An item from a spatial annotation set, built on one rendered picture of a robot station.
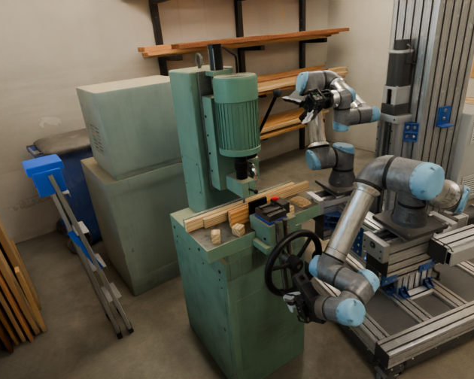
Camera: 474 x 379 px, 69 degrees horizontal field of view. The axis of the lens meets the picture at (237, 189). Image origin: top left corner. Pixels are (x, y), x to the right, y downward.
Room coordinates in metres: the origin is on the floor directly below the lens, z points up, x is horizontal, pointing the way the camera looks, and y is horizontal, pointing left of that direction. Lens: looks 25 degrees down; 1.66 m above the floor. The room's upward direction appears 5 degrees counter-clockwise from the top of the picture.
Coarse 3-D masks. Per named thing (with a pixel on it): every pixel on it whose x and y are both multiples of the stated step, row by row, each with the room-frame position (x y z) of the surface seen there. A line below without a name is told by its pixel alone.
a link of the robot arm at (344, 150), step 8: (336, 144) 1.81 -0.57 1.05; (344, 144) 1.81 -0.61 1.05; (336, 152) 1.77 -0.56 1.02; (344, 152) 1.76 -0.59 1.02; (352, 152) 1.77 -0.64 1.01; (336, 160) 1.75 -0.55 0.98; (344, 160) 1.75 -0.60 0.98; (352, 160) 1.77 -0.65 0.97; (336, 168) 1.78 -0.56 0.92; (344, 168) 1.76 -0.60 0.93
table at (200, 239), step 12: (312, 204) 1.42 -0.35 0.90; (300, 216) 1.36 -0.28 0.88; (312, 216) 1.40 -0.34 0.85; (204, 228) 1.29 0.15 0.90; (216, 228) 1.28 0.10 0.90; (228, 228) 1.27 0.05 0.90; (192, 240) 1.23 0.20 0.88; (204, 240) 1.19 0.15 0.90; (228, 240) 1.18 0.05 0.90; (240, 240) 1.19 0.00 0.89; (252, 240) 1.22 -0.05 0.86; (204, 252) 1.14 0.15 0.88; (216, 252) 1.13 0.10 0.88; (228, 252) 1.16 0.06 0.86; (264, 252) 1.15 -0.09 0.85
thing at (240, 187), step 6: (228, 174) 1.46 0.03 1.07; (234, 174) 1.45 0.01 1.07; (228, 180) 1.44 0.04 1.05; (234, 180) 1.39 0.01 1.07; (240, 180) 1.38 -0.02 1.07; (246, 180) 1.37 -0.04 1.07; (252, 180) 1.37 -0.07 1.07; (228, 186) 1.44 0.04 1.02; (234, 186) 1.40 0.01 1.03; (240, 186) 1.35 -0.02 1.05; (246, 186) 1.35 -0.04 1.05; (252, 186) 1.37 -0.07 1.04; (234, 192) 1.40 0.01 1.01; (240, 192) 1.36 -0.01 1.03; (246, 192) 1.35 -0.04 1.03; (252, 192) 1.37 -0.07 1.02
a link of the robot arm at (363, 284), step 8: (344, 272) 0.88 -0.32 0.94; (352, 272) 0.87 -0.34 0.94; (360, 272) 0.86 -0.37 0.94; (368, 272) 0.86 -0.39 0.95; (336, 280) 0.87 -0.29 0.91; (344, 280) 0.85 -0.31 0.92; (352, 280) 0.84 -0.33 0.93; (360, 280) 0.83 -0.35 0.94; (368, 280) 0.83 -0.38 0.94; (376, 280) 0.84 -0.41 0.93; (336, 288) 0.87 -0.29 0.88; (344, 288) 0.84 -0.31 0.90; (352, 288) 0.81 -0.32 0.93; (360, 288) 0.81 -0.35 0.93; (368, 288) 0.81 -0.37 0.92; (376, 288) 0.83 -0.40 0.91; (360, 296) 0.79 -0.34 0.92; (368, 296) 0.80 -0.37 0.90
